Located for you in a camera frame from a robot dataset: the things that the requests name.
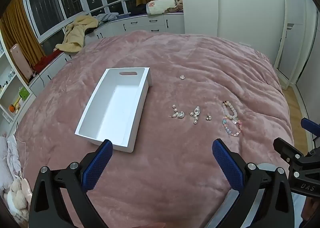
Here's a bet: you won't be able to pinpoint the pink fleece blanket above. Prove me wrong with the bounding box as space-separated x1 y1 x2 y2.
14 30 295 228

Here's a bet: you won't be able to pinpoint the white plastic storage box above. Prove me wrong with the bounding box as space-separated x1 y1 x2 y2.
74 67 153 154

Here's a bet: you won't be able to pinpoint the grey crumpled clothes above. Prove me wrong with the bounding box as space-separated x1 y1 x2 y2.
96 12 119 22

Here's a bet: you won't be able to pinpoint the white door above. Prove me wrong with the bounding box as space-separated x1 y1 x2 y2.
274 0 315 91

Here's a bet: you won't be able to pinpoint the red cloth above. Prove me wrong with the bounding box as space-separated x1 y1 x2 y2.
32 50 62 73

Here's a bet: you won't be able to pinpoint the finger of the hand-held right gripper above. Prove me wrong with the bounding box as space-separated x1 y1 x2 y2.
273 137 315 168
301 117 320 141

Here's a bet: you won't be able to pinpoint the cream plush toy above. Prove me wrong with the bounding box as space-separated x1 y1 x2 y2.
2 175 33 221

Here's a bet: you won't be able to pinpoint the white window seat cabinet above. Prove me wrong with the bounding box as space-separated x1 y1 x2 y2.
29 10 185 93

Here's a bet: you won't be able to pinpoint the yellow fleece robe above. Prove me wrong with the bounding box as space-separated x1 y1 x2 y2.
55 15 100 53

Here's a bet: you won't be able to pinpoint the pale pink bead bracelet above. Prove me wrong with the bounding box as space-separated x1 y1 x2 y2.
222 101 237 120

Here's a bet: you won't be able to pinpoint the rolled floral white pillow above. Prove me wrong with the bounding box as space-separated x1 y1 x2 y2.
146 0 179 15

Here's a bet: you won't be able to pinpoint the silver pearl drop earring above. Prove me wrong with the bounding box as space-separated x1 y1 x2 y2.
189 106 202 125

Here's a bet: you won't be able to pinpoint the dark purple cloth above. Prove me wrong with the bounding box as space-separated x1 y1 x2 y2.
129 5 148 16

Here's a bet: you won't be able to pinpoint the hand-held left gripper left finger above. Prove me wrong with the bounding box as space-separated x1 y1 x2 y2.
29 139 113 228

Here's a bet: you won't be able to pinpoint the pale crumpled quilt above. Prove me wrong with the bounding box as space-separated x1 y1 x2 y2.
0 133 24 190

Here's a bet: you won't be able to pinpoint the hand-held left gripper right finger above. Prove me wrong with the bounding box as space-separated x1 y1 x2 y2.
212 139 295 228

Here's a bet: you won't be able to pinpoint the pink tower appliance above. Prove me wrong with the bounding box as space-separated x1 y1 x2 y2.
10 43 34 80

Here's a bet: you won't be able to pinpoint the multicoloured bead bracelet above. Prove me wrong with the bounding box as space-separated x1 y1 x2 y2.
222 116 243 137

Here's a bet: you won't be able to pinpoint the white shelf unit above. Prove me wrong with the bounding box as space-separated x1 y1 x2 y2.
0 30 37 125

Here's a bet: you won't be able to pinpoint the pearl cluster earring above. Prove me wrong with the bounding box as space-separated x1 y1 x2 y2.
169 104 186 120

